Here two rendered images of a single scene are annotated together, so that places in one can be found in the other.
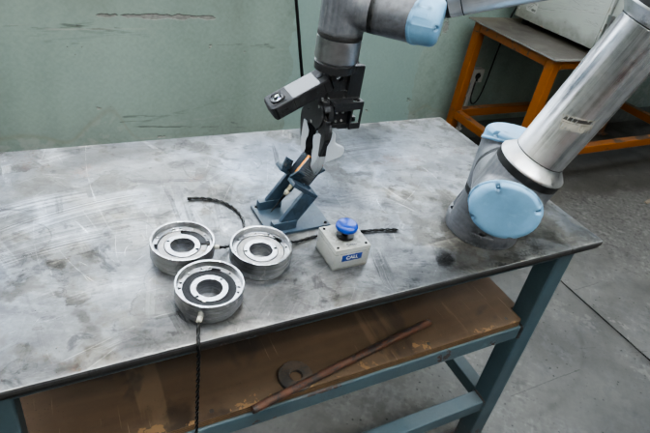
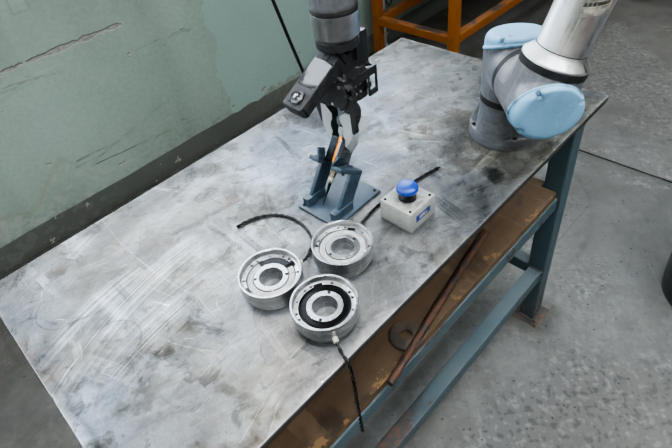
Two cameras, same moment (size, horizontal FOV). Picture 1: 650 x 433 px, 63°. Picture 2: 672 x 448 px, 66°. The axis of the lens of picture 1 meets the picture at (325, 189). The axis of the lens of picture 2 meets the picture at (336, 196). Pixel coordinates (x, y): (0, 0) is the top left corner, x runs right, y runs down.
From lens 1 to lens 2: 22 cm
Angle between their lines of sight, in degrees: 11
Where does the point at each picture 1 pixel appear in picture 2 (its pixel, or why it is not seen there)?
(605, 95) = not seen: outside the picture
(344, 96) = (356, 66)
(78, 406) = not seen: outside the picture
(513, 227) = (560, 124)
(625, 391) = (632, 206)
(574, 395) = (595, 229)
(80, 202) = (140, 279)
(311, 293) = (408, 264)
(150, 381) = not seen: hidden behind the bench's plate
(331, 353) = (422, 300)
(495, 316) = (534, 199)
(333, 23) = (329, 0)
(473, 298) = not seen: hidden behind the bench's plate
